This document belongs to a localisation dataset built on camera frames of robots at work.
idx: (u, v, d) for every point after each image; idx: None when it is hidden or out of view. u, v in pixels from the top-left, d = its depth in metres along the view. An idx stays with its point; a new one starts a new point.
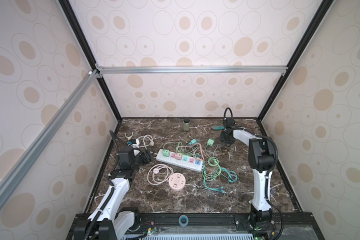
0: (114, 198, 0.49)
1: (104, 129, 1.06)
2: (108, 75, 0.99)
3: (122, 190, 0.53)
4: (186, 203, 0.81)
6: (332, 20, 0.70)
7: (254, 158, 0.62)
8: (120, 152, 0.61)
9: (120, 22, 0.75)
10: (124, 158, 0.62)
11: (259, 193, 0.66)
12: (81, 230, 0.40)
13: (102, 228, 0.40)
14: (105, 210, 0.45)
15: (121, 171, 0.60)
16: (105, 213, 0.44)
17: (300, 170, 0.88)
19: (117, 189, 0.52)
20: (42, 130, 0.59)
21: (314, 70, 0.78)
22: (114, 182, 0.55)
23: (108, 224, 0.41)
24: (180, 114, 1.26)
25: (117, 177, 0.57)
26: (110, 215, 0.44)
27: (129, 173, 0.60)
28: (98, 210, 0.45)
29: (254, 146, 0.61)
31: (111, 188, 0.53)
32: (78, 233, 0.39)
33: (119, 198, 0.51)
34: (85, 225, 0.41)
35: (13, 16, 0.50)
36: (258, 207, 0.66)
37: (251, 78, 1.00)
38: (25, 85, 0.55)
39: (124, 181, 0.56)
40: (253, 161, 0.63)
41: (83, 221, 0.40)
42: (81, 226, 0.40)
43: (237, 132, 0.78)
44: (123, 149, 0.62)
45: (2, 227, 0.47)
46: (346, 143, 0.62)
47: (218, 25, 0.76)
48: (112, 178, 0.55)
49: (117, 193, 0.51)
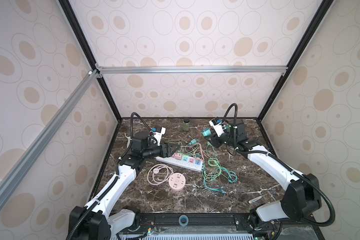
0: (114, 190, 0.47)
1: (104, 129, 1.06)
2: (108, 75, 0.99)
3: (125, 181, 0.51)
4: (186, 203, 0.81)
6: (332, 20, 0.70)
7: (297, 209, 0.43)
8: (133, 138, 0.57)
9: (120, 22, 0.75)
10: (136, 144, 0.58)
11: (271, 216, 0.59)
12: (75, 215, 0.40)
13: (94, 220, 0.39)
14: (102, 200, 0.44)
15: (130, 158, 0.58)
16: (101, 204, 0.43)
17: (300, 170, 0.88)
19: (119, 179, 0.50)
20: (42, 130, 0.59)
21: (314, 71, 0.78)
22: (120, 170, 0.53)
23: (100, 217, 0.40)
24: (180, 114, 1.26)
25: (125, 164, 0.55)
26: (105, 208, 0.42)
27: (137, 162, 0.56)
28: (95, 200, 0.44)
29: (299, 196, 0.42)
31: (114, 177, 0.50)
32: (72, 218, 0.39)
33: (120, 190, 0.49)
34: (81, 212, 0.40)
35: (13, 16, 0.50)
36: (263, 218, 0.64)
37: (251, 78, 1.00)
38: (25, 86, 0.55)
39: (131, 171, 0.53)
40: (293, 211, 0.45)
41: (80, 208, 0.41)
42: (76, 212, 0.40)
43: (259, 158, 0.56)
44: (137, 136, 0.58)
45: (2, 227, 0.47)
46: (345, 143, 0.63)
47: (218, 25, 0.76)
48: (120, 164, 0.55)
49: (119, 184, 0.49)
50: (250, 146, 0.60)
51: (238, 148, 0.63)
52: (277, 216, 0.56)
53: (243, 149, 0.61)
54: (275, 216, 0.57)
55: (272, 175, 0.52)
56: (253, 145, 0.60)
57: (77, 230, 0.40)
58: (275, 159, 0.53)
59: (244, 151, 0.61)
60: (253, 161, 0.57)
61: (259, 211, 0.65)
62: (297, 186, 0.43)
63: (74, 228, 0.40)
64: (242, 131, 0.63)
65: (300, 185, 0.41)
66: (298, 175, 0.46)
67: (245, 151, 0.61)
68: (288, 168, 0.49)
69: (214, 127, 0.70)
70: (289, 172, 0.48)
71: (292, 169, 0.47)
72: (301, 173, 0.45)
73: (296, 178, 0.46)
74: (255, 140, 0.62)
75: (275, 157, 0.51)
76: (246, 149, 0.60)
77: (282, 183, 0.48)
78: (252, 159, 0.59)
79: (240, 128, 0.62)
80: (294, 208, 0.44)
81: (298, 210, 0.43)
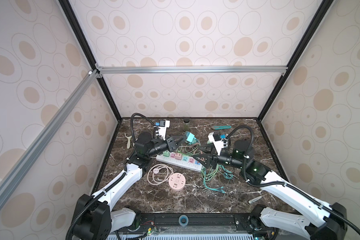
0: (120, 185, 0.48)
1: (104, 129, 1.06)
2: (108, 75, 0.99)
3: (132, 178, 0.53)
4: (186, 203, 0.81)
6: (332, 20, 0.70)
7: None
8: (136, 143, 0.56)
9: (120, 22, 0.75)
10: (140, 148, 0.55)
11: (279, 227, 0.59)
12: (82, 203, 0.41)
13: (99, 210, 0.40)
14: (108, 192, 0.45)
15: (138, 158, 0.60)
16: (107, 195, 0.44)
17: (300, 170, 0.88)
19: (127, 176, 0.52)
20: (42, 129, 0.59)
21: (314, 71, 0.78)
22: (128, 167, 0.55)
23: (105, 208, 0.41)
24: (180, 114, 1.26)
25: (133, 163, 0.57)
26: (110, 200, 0.44)
27: (145, 162, 0.59)
28: (102, 190, 0.46)
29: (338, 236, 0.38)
31: (122, 173, 0.53)
32: (79, 205, 0.41)
33: (128, 184, 0.51)
34: (87, 200, 0.42)
35: (12, 15, 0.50)
36: (265, 221, 0.63)
37: (251, 78, 1.00)
38: (25, 86, 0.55)
39: (137, 170, 0.55)
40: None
41: (87, 196, 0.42)
42: (83, 200, 0.42)
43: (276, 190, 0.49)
44: (141, 140, 0.56)
45: (2, 226, 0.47)
46: (345, 143, 0.63)
47: (218, 25, 0.76)
48: (129, 162, 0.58)
49: (125, 180, 0.50)
50: (261, 177, 0.52)
51: (248, 180, 0.54)
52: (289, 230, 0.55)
53: (254, 179, 0.53)
54: (284, 228, 0.56)
55: (293, 206, 0.47)
56: (263, 172, 0.53)
57: (81, 218, 0.41)
58: (297, 192, 0.47)
59: (255, 181, 0.53)
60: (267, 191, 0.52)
61: (262, 218, 0.64)
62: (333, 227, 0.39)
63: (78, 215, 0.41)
64: (251, 156, 0.51)
65: (335, 225, 0.40)
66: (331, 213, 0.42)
67: (256, 181, 0.53)
68: (315, 202, 0.45)
69: (215, 143, 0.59)
70: (317, 207, 0.43)
71: (319, 202, 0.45)
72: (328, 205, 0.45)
73: (326, 212, 0.42)
74: (262, 165, 0.56)
75: (295, 188, 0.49)
76: (257, 179, 0.53)
77: (309, 217, 0.44)
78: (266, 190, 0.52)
79: (250, 153, 0.51)
80: None
81: None
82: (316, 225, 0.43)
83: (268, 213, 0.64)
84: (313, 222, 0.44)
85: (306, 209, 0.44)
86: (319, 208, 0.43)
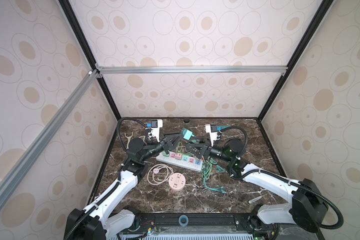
0: (113, 196, 0.47)
1: (104, 129, 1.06)
2: (108, 75, 0.99)
3: (126, 187, 0.51)
4: (186, 203, 0.81)
6: (332, 20, 0.70)
7: (310, 220, 0.42)
8: (128, 151, 0.52)
9: (120, 22, 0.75)
10: (132, 156, 0.51)
11: (276, 221, 0.58)
12: (73, 218, 0.40)
13: (90, 226, 0.39)
14: (101, 205, 0.44)
15: (133, 164, 0.58)
16: (99, 209, 0.43)
17: (300, 170, 0.88)
19: (121, 185, 0.50)
20: (42, 130, 0.59)
21: (314, 71, 0.78)
22: (121, 176, 0.53)
23: (97, 223, 0.40)
24: (180, 114, 1.26)
25: (127, 170, 0.55)
26: (102, 213, 0.42)
27: (139, 168, 0.56)
28: (93, 204, 0.44)
29: (306, 206, 0.42)
31: (116, 182, 0.51)
32: (70, 221, 0.40)
33: (121, 194, 0.49)
34: (78, 215, 0.41)
35: (12, 15, 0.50)
36: (261, 217, 0.64)
37: (251, 78, 1.00)
38: (25, 86, 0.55)
39: (132, 178, 0.53)
40: (306, 222, 0.43)
41: (78, 210, 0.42)
42: (74, 215, 0.40)
43: (255, 177, 0.55)
44: (132, 148, 0.52)
45: (2, 227, 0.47)
46: (345, 143, 0.63)
47: (218, 25, 0.76)
48: (123, 170, 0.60)
49: (119, 190, 0.48)
50: (240, 169, 0.60)
51: (232, 174, 0.61)
52: (283, 221, 0.55)
53: (236, 174, 0.61)
54: (280, 221, 0.56)
55: (271, 189, 0.51)
56: (243, 166, 0.61)
57: (73, 233, 0.40)
58: (269, 175, 0.53)
59: (237, 175, 0.61)
60: (250, 181, 0.58)
61: (260, 215, 0.64)
62: (300, 197, 0.43)
63: (70, 230, 0.40)
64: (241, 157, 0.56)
65: (302, 195, 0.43)
66: (297, 185, 0.47)
67: (238, 175, 0.61)
68: (284, 180, 0.50)
69: (211, 135, 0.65)
70: (287, 184, 0.48)
71: (287, 180, 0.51)
72: (297, 182, 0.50)
73: (294, 188, 0.46)
74: (243, 160, 0.56)
75: (267, 172, 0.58)
76: (238, 173, 0.60)
77: (283, 195, 0.48)
78: (248, 180, 0.58)
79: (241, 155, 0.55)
80: (306, 219, 0.43)
81: (312, 221, 0.42)
82: (289, 201, 0.47)
83: (263, 209, 0.65)
84: (286, 199, 0.47)
85: (278, 188, 0.49)
86: (288, 185, 0.48)
